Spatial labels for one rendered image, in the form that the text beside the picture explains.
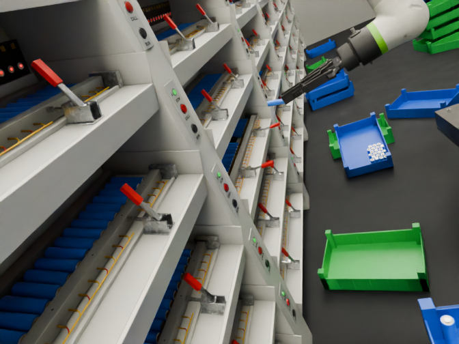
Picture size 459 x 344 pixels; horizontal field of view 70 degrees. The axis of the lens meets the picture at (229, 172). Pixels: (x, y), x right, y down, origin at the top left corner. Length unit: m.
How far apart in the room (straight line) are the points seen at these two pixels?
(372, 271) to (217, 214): 0.66
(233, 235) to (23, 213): 0.45
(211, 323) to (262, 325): 0.22
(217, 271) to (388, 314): 0.58
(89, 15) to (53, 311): 0.42
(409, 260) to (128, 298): 0.95
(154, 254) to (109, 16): 0.37
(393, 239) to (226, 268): 0.73
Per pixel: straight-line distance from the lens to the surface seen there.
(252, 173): 0.92
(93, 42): 0.61
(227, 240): 0.71
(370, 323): 1.09
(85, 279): 0.46
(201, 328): 0.60
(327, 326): 1.11
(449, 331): 0.62
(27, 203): 0.35
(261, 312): 0.82
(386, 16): 1.02
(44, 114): 0.48
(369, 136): 1.78
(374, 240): 1.27
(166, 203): 0.56
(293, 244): 1.22
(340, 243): 1.30
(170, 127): 0.60
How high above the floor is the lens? 0.89
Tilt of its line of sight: 24 degrees down
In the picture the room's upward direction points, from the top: 27 degrees counter-clockwise
